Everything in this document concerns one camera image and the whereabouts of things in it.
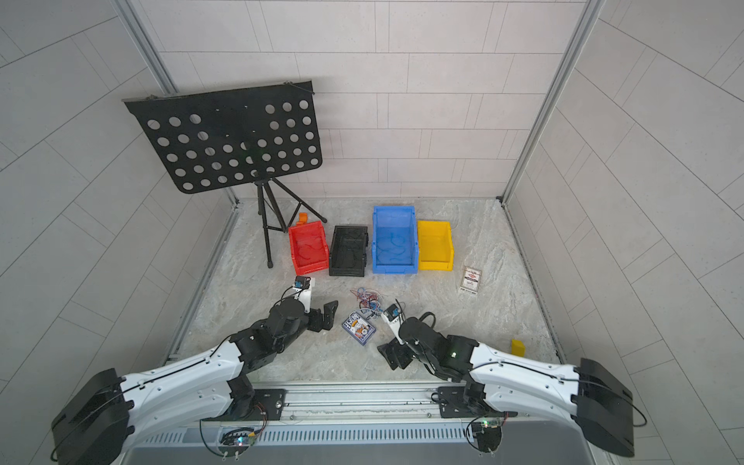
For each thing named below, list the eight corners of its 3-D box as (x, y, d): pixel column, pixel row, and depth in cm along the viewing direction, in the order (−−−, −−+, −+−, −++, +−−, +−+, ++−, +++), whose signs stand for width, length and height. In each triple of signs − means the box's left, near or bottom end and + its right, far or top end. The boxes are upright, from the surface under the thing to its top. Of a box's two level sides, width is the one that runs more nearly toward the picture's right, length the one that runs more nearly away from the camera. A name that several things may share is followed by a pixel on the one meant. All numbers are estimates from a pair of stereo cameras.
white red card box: (459, 290, 94) (460, 287, 92) (463, 267, 99) (464, 264, 98) (477, 295, 93) (478, 292, 91) (480, 272, 98) (482, 269, 97)
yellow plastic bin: (418, 272, 98) (420, 262, 93) (415, 230, 109) (417, 219, 104) (452, 272, 98) (456, 262, 93) (445, 230, 110) (448, 219, 104)
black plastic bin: (329, 279, 97) (327, 270, 92) (336, 231, 109) (334, 221, 105) (366, 279, 97) (365, 270, 92) (369, 231, 110) (368, 221, 105)
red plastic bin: (294, 278, 96) (290, 269, 92) (292, 232, 108) (288, 223, 104) (331, 270, 98) (328, 261, 93) (324, 226, 110) (322, 217, 106)
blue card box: (341, 327, 86) (340, 324, 85) (355, 312, 89) (354, 309, 88) (363, 346, 83) (363, 344, 81) (377, 330, 86) (376, 328, 84)
